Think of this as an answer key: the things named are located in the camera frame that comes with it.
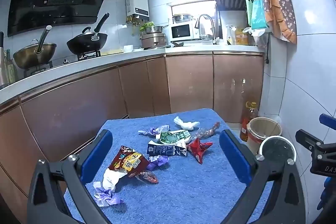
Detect white spray bottle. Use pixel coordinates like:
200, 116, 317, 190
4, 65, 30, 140
226, 25, 235, 45

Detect white water heater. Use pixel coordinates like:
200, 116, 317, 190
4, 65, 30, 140
125, 0, 150, 18

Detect steel lidded pot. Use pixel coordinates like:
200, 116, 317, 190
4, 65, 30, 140
172, 13, 194, 24

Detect white microwave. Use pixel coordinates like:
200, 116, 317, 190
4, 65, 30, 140
168, 22, 201, 41

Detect blue plastic bag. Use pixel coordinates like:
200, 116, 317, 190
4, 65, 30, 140
251, 0, 268, 30

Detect green cutting board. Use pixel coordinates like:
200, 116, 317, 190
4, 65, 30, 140
245, 0, 254, 26

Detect black wok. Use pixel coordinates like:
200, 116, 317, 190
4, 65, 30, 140
66, 13, 110, 55

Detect hanging white plastic bag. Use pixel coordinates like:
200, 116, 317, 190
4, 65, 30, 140
242, 27, 268, 37

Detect dark tall bottle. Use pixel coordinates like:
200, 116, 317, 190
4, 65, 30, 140
0, 31, 8, 86

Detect yellow detergent bottle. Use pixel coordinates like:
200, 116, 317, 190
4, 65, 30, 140
235, 27, 248, 45

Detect steel kitchen faucet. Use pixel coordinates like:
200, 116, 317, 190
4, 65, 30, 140
195, 14, 217, 45

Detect white plastic bag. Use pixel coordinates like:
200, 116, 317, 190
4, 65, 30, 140
242, 27, 268, 37
173, 116, 200, 131

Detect large cooking oil bottle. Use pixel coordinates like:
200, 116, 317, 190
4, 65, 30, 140
239, 101, 259, 142

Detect white trash can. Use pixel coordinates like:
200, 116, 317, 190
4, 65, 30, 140
259, 135, 297, 164

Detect beige bucket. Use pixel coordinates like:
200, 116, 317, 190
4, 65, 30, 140
247, 117, 282, 155

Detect green white milk carton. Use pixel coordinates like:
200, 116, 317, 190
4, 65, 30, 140
155, 130, 192, 144

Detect black gas stove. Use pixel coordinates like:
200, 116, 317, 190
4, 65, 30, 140
24, 52, 101, 77

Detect brown base cabinet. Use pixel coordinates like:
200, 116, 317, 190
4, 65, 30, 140
0, 52, 264, 214

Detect red brown snack packet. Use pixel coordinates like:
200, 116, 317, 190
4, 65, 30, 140
108, 146, 150, 178

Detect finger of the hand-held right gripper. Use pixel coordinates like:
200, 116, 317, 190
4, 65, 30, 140
319, 114, 336, 130
295, 130, 325, 153

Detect glass oil bottle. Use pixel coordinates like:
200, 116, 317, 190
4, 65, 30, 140
5, 49, 17, 83

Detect red foil wrapper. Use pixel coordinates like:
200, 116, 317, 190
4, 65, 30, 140
187, 137, 214, 165

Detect steel bowl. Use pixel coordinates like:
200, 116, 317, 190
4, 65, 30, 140
146, 25, 168, 34

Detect clear plastic wrapper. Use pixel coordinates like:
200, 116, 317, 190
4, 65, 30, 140
196, 122, 221, 139

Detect small red clear wrapper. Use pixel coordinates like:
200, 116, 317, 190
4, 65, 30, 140
136, 171, 159, 185

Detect brown electric cooker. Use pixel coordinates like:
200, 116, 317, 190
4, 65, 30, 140
140, 33, 168, 48

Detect dark blue milk carton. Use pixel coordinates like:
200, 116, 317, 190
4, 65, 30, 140
147, 140, 187, 157

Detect window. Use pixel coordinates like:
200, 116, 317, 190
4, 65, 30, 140
171, 0, 216, 20

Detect white tissue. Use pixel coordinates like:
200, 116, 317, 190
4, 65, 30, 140
102, 168, 126, 191

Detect purple candy wrapper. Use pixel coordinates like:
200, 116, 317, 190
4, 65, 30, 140
138, 125, 171, 136
93, 181, 125, 207
146, 155, 170, 171

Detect brass cooking pot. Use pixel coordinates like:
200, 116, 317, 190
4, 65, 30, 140
13, 25, 57, 69

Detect person's right hand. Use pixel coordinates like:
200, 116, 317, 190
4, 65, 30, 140
317, 177, 333, 211

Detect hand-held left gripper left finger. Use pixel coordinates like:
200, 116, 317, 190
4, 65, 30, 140
27, 130, 113, 224

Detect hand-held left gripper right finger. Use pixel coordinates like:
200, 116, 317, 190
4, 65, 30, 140
219, 130, 306, 224

